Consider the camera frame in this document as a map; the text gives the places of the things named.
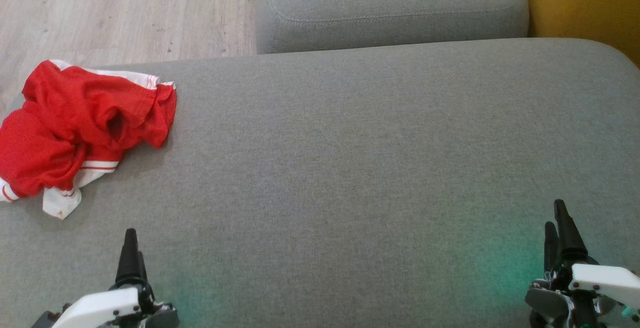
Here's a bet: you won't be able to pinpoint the red shorts with white stripe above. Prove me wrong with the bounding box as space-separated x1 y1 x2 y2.
22 59 177 150

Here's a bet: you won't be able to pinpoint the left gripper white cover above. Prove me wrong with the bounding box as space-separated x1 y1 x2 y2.
52 228 180 328

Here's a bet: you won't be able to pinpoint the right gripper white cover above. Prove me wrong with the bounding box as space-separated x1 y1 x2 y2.
525 199 640 328

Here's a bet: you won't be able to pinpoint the grey sofa back cushion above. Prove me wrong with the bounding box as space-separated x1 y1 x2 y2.
255 0 530 55

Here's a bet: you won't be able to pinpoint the yellow cushion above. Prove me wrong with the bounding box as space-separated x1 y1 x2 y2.
516 0 640 69

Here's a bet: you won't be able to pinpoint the grey sofa seat cushion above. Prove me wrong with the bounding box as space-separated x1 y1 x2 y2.
0 38 640 328

